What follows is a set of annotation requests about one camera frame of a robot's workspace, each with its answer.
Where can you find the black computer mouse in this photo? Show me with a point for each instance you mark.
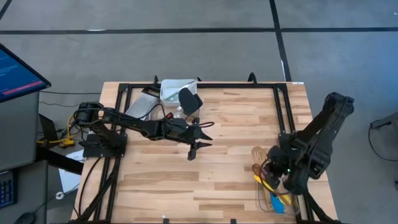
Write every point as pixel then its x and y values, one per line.
pixel 25 218

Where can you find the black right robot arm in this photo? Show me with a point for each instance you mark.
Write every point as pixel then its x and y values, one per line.
pixel 314 146

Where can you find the white paper sheet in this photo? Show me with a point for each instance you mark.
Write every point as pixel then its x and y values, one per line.
pixel 66 180

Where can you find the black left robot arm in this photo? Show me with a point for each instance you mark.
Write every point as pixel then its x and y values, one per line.
pixel 140 124

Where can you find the blue-screen monitor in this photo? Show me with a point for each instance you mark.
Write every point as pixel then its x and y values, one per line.
pixel 18 77

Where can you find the small white label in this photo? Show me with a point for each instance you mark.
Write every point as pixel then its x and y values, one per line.
pixel 297 83

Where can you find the silver serrated steel knife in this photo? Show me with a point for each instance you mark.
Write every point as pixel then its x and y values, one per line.
pixel 171 99

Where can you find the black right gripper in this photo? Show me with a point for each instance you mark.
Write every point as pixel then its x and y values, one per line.
pixel 276 161

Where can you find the metal box grater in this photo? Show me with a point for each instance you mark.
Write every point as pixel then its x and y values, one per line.
pixel 141 104

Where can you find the white plastic bin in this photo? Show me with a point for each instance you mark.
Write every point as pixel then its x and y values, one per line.
pixel 169 87

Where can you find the black keyboard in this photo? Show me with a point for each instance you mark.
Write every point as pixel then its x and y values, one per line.
pixel 6 189

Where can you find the grey stand leg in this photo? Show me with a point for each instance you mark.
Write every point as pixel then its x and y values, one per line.
pixel 385 122

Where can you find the black rectangular-head turner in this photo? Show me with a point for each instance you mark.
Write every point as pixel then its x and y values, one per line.
pixel 199 101

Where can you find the light wooden spatula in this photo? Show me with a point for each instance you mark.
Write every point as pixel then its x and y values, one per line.
pixel 259 154

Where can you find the clear plastic container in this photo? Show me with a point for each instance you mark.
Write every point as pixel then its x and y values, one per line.
pixel 293 207
pixel 194 113

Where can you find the black round-head turner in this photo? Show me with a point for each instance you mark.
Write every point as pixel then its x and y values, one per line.
pixel 186 101

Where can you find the grey desk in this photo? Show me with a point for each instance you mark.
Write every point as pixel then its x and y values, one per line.
pixel 18 130

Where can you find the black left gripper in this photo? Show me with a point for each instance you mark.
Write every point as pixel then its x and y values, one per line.
pixel 194 137

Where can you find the small blue silicone spoon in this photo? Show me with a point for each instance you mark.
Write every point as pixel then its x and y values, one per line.
pixel 277 203

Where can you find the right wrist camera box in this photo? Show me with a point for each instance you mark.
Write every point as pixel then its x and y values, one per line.
pixel 290 182

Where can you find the yellow silicone spoon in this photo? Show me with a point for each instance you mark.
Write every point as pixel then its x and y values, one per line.
pixel 258 180

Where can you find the black metal table frame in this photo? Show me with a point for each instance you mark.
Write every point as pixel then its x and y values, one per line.
pixel 236 85

